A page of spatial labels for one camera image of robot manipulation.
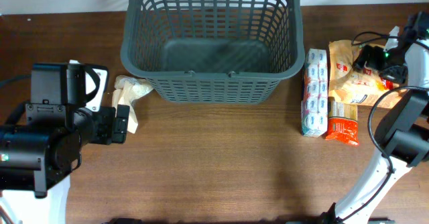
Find beige plastic bag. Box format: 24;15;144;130
111;75;154;133

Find beige snack bag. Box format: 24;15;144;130
328;40;399;106

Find spaghetti pack orange ends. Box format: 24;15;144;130
326;97;359;146

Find tissue multipack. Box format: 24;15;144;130
301;48;328;137

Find grey plastic shopping basket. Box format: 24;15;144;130
121;0;305;104

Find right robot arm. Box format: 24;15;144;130
318;11;428;223

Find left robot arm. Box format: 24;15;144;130
1;63;130;223

